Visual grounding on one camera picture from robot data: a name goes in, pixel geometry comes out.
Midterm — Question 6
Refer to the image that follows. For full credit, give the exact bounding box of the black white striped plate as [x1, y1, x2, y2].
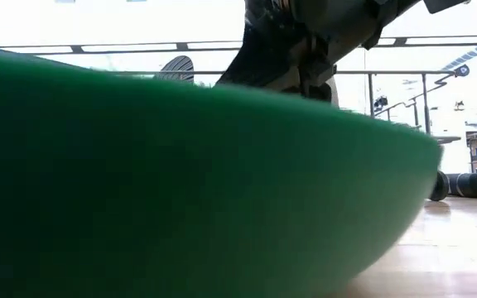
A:
[153, 55, 195, 84]

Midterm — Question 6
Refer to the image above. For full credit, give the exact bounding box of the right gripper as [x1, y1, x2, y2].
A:
[216, 0, 424, 103]

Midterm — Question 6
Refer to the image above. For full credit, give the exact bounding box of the horizontal ceiling beam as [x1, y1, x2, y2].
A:
[0, 35, 477, 55]

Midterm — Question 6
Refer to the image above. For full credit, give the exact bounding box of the blue striped ceiling strip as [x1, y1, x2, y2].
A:
[441, 44, 477, 72]

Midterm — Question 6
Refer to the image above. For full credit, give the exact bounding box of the green plate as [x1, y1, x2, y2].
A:
[0, 43, 445, 298]

